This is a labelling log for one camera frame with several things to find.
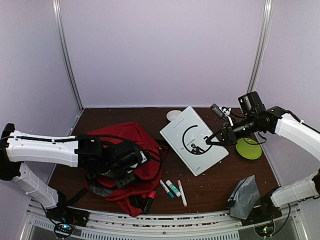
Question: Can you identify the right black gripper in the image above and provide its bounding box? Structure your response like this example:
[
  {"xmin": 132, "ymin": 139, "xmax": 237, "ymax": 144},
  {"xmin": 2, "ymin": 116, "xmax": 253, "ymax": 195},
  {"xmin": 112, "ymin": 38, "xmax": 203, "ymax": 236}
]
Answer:
[{"xmin": 206, "ymin": 113, "xmax": 258, "ymax": 147}]

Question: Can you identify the red backpack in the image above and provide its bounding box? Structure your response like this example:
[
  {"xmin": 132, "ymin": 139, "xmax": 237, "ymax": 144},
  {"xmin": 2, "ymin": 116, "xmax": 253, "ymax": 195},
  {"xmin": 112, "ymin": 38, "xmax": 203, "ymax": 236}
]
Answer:
[{"xmin": 67, "ymin": 121, "xmax": 168, "ymax": 218}]

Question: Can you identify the white Great Gatsby book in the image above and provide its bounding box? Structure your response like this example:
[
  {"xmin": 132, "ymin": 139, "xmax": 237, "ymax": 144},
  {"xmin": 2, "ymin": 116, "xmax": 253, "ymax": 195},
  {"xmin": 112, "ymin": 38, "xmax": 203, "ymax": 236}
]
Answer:
[{"xmin": 160, "ymin": 106, "xmax": 229, "ymax": 177}]

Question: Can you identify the grey pencil pouch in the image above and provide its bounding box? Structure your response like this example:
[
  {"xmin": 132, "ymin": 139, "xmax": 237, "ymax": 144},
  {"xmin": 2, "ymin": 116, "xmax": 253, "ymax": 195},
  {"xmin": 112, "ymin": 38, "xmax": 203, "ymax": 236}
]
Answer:
[{"xmin": 227, "ymin": 175, "xmax": 261, "ymax": 220}]

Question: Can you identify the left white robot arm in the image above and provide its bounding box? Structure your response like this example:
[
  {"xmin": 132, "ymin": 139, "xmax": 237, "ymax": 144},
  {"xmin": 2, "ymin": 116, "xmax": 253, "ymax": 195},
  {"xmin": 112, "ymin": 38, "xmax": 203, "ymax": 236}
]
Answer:
[{"xmin": 0, "ymin": 123, "xmax": 151, "ymax": 222}]

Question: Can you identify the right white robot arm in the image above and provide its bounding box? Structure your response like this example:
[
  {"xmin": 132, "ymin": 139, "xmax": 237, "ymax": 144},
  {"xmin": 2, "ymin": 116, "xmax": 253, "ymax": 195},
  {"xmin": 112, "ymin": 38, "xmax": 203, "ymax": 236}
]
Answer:
[{"xmin": 204, "ymin": 91, "xmax": 320, "ymax": 221}]

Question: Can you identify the pink black highlighter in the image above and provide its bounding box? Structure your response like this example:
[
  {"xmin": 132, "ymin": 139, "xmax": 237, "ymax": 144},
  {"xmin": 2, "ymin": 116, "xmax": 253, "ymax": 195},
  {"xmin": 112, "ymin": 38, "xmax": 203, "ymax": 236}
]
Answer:
[{"xmin": 142, "ymin": 190, "xmax": 157, "ymax": 215}]

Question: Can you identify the teal white marker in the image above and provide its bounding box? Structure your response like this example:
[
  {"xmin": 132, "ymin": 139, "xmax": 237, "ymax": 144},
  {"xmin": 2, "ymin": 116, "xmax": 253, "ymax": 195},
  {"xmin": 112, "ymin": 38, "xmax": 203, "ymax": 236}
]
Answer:
[{"xmin": 159, "ymin": 180, "xmax": 174, "ymax": 199}]

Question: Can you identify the green plate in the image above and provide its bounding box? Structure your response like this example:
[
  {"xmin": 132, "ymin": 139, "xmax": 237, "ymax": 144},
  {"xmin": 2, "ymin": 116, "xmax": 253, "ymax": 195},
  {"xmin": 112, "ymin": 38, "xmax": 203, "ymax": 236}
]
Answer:
[{"xmin": 235, "ymin": 138, "xmax": 262, "ymax": 160}]

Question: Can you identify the dark blue white bowl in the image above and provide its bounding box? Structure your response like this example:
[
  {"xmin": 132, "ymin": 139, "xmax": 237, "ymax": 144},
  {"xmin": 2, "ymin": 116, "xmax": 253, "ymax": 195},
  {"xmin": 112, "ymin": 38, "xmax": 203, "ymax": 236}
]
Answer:
[{"xmin": 166, "ymin": 109, "xmax": 182, "ymax": 123}]

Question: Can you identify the white green glue stick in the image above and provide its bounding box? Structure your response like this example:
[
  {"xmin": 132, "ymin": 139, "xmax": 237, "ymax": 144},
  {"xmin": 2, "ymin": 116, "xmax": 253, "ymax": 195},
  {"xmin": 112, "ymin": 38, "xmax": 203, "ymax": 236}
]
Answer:
[{"xmin": 165, "ymin": 180, "xmax": 181, "ymax": 197}]

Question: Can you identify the pink white marker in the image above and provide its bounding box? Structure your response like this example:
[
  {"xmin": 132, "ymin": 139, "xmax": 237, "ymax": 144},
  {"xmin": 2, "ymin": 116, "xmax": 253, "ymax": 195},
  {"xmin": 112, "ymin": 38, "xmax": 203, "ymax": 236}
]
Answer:
[{"xmin": 177, "ymin": 180, "xmax": 188, "ymax": 207}]

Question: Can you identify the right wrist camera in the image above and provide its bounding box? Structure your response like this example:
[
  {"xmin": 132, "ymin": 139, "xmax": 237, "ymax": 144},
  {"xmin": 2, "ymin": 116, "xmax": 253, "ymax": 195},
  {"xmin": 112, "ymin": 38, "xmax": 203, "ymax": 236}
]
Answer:
[{"xmin": 209, "ymin": 103, "xmax": 234, "ymax": 126}]

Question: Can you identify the aluminium front rail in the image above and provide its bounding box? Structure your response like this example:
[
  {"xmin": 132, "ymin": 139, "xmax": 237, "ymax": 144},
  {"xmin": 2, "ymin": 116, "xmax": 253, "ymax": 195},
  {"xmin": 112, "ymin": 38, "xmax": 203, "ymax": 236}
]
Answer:
[{"xmin": 20, "ymin": 200, "xmax": 308, "ymax": 240}]

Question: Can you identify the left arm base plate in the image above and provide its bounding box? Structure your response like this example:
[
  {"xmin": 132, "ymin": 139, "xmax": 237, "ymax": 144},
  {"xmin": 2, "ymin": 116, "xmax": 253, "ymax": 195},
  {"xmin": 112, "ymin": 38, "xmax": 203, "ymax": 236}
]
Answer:
[{"xmin": 46, "ymin": 207, "xmax": 90, "ymax": 227}]

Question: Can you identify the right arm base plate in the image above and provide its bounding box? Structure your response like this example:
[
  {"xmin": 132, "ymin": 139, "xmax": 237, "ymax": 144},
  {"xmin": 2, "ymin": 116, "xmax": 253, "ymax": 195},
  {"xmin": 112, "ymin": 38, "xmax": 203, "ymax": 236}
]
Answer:
[{"xmin": 241, "ymin": 205, "xmax": 282, "ymax": 227}]

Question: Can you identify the right aluminium corner post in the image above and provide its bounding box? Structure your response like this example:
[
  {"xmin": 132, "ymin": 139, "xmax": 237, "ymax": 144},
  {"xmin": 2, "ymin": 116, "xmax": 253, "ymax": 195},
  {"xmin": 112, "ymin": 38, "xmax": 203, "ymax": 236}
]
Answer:
[{"xmin": 247, "ymin": 0, "xmax": 274, "ymax": 93}]

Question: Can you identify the aluminium corner post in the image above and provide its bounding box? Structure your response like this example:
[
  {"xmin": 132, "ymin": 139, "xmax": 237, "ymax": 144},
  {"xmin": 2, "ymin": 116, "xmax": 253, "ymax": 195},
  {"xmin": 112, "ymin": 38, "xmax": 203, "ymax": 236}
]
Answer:
[
  {"xmin": 52, "ymin": 0, "xmax": 84, "ymax": 112},
  {"xmin": 247, "ymin": 0, "xmax": 274, "ymax": 93}
]

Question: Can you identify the left aluminium corner post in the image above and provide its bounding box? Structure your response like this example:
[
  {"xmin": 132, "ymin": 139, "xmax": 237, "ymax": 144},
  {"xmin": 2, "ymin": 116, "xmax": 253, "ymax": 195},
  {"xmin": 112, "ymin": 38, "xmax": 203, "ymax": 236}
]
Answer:
[{"xmin": 52, "ymin": 0, "xmax": 84, "ymax": 112}]

